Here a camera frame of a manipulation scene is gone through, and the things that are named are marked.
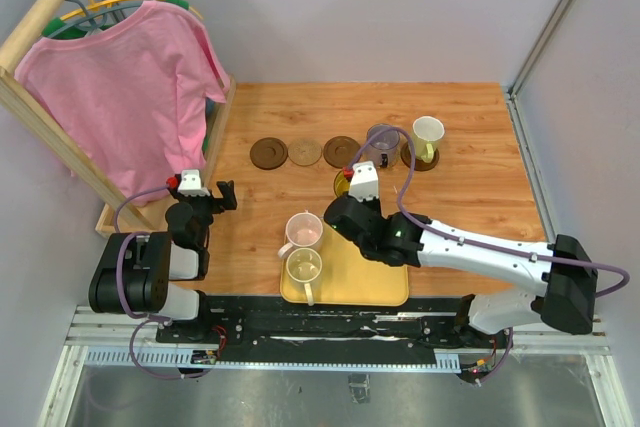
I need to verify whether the cream mug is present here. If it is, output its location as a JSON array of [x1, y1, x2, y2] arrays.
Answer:
[[285, 247, 323, 306]]

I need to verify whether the pink t-shirt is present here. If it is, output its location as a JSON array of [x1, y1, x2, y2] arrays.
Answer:
[[14, 1, 230, 205]]

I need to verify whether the white green mug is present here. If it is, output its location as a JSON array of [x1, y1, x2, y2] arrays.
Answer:
[[411, 116, 445, 163]]

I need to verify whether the wooden clothes rack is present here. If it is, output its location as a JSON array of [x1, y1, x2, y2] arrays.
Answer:
[[1, 0, 236, 237]]

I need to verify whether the aluminium frame post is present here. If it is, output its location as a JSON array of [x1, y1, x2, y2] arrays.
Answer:
[[506, 0, 576, 100]]

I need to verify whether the grey clothes hanger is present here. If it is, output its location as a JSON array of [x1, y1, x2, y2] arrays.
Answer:
[[41, 0, 141, 38]]

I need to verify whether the purple cable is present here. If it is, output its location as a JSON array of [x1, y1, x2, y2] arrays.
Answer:
[[114, 177, 216, 381], [342, 126, 630, 298]]

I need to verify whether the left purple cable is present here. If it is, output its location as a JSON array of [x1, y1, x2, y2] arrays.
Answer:
[[114, 177, 216, 381]]

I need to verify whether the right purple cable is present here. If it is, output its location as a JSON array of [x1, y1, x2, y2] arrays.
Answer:
[[342, 126, 630, 298]]

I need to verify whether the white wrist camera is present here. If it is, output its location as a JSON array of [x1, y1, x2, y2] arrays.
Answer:
[[177, 169, 211, 197], [348, 161, 379, 202]]

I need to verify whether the yellow transparent mug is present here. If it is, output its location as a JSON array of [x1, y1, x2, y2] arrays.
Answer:
[[333, 170, 350, 197]]

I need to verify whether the yellow plastic tray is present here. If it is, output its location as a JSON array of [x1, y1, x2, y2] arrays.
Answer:
[[279, 226, 410, 307]]

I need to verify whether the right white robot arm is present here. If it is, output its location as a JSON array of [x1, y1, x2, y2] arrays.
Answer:
[[324, 195, 598, 347]]

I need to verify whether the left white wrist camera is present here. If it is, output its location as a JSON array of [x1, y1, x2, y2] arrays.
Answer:
[[177, 169, 211, 197]]

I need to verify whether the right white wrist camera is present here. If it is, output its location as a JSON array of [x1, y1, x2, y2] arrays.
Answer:
[[348, 161, 379, 202]]

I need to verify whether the pink mug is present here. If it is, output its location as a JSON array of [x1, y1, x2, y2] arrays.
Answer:
[[277, 212, 324, 259]]

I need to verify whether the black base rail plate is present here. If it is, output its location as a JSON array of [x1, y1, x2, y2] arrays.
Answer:
[[151, 295, 508, 368]]

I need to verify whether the purple mug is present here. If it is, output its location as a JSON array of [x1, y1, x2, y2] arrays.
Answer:
[[364, 124, 400, 169]]

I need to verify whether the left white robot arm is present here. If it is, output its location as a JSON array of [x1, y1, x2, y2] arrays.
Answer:
[[88, 171, 237, 343]]

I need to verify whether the brown wooden coaster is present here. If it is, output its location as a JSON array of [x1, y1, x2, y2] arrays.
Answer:
[[323, 136, 360, 169], [400, 142, 440, 172], [250, 137, 288, 170]]

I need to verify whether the green garment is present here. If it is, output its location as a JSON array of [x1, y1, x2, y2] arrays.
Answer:
[[40, 0, 191, 41]]

